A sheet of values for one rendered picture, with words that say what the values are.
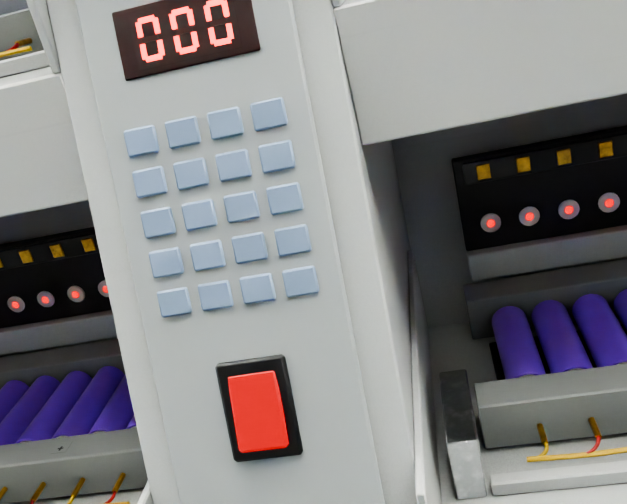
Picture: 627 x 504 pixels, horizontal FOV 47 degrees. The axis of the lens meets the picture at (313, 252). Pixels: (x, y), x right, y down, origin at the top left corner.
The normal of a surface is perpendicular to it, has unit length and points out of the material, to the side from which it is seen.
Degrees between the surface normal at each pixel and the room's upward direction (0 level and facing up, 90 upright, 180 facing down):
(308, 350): 90
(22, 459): 18
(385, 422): 90
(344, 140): 90
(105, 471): 107
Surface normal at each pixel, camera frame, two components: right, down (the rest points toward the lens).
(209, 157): -0.17, 0.11
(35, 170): -0.11, 0.40
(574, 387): -0.22, -0.90
